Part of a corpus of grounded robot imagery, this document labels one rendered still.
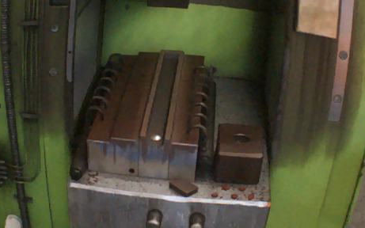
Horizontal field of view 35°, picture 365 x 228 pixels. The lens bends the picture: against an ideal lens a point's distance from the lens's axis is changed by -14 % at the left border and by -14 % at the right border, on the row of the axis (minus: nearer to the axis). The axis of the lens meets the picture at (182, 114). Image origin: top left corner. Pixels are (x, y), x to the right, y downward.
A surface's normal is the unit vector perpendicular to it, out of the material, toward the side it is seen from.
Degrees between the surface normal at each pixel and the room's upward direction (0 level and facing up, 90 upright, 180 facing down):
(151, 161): 90
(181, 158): 90
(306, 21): 90
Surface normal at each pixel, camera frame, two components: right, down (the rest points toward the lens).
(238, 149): 0.07, -0.89
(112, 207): -0.06, 0.45
